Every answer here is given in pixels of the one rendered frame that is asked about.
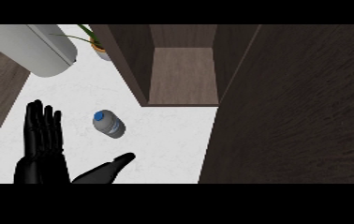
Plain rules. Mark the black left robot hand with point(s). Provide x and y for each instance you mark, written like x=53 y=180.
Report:
x=41 y=168

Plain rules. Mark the green potted plant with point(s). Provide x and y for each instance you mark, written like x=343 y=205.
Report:
x=97 y=45

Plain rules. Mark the dark brown cabinet door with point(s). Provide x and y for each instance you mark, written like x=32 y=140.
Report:
x=284 y=109

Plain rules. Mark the clear blue-capped water bottle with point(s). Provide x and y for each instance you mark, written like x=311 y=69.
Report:
x=109 y=125

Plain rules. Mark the brown wooden cabinet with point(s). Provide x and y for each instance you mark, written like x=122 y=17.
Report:
x=181 y=77

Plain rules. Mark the brown wooden panel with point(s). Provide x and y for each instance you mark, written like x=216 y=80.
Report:
x=8 y=84

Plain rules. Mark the pale grey rounded appliance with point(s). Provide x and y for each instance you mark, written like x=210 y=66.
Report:
x=33 y=48

